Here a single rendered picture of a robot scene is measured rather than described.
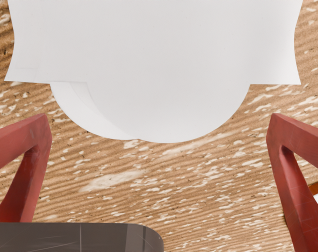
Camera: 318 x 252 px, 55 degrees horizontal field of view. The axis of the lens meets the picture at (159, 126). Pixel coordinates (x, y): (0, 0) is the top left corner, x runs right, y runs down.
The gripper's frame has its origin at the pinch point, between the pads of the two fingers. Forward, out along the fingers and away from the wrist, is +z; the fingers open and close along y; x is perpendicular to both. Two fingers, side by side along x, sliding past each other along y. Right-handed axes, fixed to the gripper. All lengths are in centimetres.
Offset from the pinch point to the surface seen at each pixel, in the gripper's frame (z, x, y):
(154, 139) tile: 2.1, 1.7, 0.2
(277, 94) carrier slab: 5.1, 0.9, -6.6
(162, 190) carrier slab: 5.1, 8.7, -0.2
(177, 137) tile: 2.1, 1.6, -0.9
